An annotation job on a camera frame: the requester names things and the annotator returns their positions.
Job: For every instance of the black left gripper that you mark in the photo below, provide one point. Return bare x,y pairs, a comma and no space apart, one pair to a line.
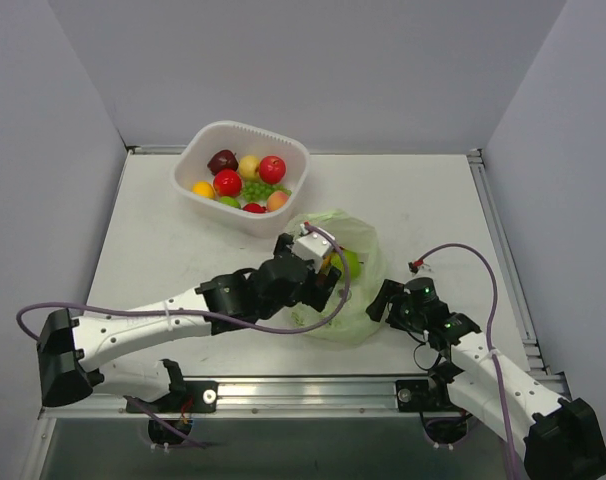
321,288

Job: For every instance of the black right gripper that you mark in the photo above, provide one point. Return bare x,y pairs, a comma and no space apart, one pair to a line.
383,298

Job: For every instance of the light green plastic bag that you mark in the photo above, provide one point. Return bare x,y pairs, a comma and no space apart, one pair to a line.
351,326

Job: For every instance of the red apple from bag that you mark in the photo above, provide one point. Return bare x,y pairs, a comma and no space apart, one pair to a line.
272,169

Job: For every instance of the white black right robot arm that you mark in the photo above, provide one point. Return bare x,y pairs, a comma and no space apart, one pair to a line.
554,437

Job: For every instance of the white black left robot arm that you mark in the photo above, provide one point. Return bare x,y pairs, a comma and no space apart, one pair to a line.
79,355

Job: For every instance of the green apple in bag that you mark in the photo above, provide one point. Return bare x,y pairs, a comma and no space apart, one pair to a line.
353,263

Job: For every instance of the small red fruit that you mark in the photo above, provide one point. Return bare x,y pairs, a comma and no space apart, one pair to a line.
255,208

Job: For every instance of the green fruit in basket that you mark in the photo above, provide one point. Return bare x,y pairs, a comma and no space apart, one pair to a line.
230,201

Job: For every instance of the orange fruit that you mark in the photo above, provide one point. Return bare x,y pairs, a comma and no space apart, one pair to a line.
204,189

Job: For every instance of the small peach in basket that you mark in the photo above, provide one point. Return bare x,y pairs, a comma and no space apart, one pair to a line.
276,201

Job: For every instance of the green grape bunch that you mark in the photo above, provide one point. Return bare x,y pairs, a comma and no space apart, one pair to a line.
259,191

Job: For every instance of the white plastic basket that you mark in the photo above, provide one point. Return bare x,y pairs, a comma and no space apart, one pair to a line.
241,139

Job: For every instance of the bright red apple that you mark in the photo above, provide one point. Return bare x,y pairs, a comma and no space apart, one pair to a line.
227,182

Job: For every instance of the yellow pear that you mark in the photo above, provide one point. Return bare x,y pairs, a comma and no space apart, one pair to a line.
248,168

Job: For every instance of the dark red apple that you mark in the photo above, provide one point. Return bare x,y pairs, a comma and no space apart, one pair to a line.
222,160

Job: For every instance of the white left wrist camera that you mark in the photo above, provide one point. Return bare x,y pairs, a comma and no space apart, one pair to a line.
313,244

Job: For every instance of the front aluminium mounting rail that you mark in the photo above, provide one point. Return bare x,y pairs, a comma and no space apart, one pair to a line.
286,397

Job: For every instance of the aluminium table frame rail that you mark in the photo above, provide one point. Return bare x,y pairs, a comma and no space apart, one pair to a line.
506,264

